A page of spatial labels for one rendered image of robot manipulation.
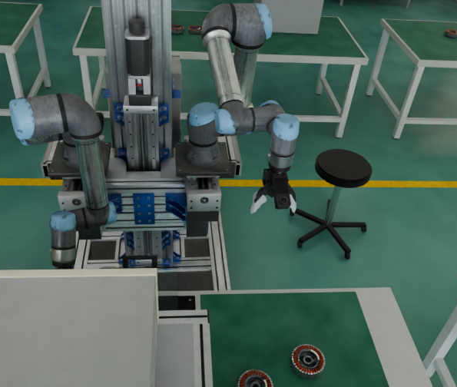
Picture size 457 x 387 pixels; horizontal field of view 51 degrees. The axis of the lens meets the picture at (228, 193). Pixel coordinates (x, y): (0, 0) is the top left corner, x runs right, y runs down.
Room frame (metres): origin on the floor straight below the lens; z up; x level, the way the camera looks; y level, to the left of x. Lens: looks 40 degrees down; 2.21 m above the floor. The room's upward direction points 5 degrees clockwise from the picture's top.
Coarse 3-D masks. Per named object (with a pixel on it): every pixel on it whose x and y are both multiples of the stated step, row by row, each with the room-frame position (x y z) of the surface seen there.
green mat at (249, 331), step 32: (224, 320) 1.04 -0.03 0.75; (256, 320) 1.05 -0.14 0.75; (288, 320) 1.07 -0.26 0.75; (320, 320) 1.08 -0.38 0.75; (352, 320) 1.09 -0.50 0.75; (224, 352) 0.91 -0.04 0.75; (256, 352) 0.92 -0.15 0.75; (288, 352) 0.93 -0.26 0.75; (352, 352) 0.96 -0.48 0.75; (224, 384) 0.80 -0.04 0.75; (288, 384) 0.82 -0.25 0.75; (320, 384) 0.83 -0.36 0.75; (352, 384) 0.84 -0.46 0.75; (384, 384) 0.85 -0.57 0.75
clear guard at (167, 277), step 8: (160, 272) 0.97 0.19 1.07; (168, 272) 0.97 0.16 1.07; (176, 272) 0.98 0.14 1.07; (160, 280) 0.94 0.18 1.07; (168, 280) 0.94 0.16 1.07; (176, 280) 0.94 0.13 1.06; (160, 288) 0.91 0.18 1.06; (168, 288) 0.91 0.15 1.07; (176, 288) 0.91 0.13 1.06; (160, 296) 0.88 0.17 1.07; (168, 296) 0.88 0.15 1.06; (176, 296) 0.88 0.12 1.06; (160, 304) 0.85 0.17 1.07; (168, 304) 0.85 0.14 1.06; (176, 304) 0.86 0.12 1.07
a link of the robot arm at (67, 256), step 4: (52, 252) 1.02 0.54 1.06; (56, 252) 1.01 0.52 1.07; (60, 252) 1.01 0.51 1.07; (64, 252) 1.01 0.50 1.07; (68, 252) 1.02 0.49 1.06; (72, 252) 1.03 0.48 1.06; (52, 256) 1.01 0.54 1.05; (56, 256) 1.00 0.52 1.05; (60, 256) 1.00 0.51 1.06; (64, 256) 1.01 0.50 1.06; (68, 256) 1.01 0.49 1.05; (72, 256) 1.02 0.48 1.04; (56, 260) 1.00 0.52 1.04; (60, 260) 1.00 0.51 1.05; (64, 260) 1.00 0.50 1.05; (68, 260) 1.01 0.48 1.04; (72, 260) 1.02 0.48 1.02
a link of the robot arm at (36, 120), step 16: (48, 96) 1.22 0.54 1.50; (16, 112) 1.14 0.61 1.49; (32, 112) 1.15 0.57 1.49; (48, 112) 1.17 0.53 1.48; (64, 112) 1.18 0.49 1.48; (16, 128) 1.13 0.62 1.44; (32, 128) 1.13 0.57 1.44; (48, 128) 1.15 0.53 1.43; (64, 128) 1.18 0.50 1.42; (32, 144) 1.46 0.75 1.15
